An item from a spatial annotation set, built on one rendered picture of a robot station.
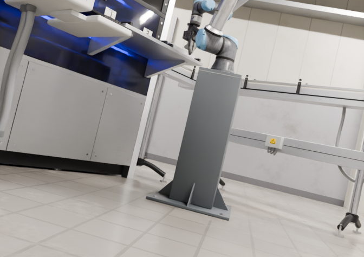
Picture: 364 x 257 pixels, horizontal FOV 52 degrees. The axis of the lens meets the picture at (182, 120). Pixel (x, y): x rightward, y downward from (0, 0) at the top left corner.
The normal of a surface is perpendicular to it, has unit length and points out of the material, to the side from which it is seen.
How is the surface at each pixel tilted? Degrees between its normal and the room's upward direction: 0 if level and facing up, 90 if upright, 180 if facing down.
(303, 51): 90
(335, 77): 90
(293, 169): 90
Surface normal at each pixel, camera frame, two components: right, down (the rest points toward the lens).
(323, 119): -0.15, -0.09
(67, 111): 0.76, 0.14
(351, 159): -0.61, -0.18
